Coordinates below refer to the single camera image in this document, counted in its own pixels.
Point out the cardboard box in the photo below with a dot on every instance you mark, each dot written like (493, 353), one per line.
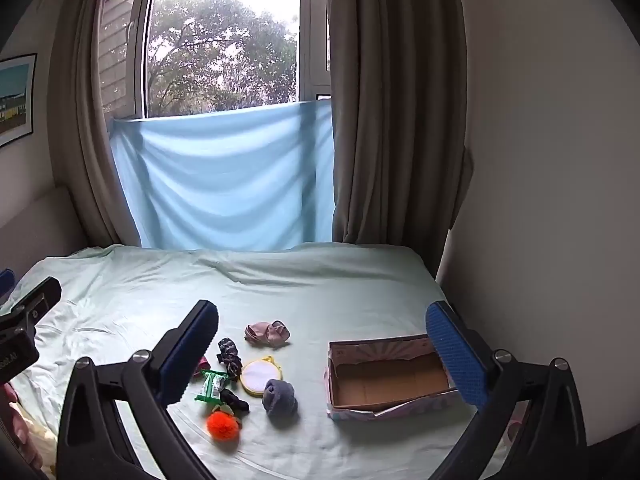
(390, 390)

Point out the grey sock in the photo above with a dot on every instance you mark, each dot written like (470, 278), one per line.
(280, 397)

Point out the green packet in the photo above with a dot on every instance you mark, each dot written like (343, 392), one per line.
(212, 386)

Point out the white headboard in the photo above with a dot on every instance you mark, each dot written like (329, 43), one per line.
(35, 225)

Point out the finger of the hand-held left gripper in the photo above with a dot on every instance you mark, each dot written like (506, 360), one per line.
(42, 297)
(6, 282)

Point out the beige curtain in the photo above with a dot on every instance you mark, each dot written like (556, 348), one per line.
(85, 110)
(395, 110)

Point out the pink soft toy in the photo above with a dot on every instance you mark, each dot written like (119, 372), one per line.
(201, 364)

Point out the person's left hand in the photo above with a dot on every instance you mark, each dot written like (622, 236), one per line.
(15, 425)

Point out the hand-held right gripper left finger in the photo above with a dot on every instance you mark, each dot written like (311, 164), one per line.
(192, 345)

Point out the pink sock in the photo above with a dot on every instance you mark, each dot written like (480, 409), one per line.
(267, 335)

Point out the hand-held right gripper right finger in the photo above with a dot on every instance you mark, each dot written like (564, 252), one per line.
(452, 355)

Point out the light blue cloth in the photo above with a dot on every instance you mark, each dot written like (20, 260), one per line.
(225, 175)

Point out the window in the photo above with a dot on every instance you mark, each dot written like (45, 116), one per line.
(220, 40)

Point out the dark patterned sock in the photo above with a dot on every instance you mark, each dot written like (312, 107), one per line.
(229, 352)

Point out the black sock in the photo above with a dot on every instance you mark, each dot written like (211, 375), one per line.
(235, 401)

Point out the orange pompom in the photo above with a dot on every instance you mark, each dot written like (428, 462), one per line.
(223, 424)

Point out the wall poster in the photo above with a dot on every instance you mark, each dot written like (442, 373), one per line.
(15, 100)

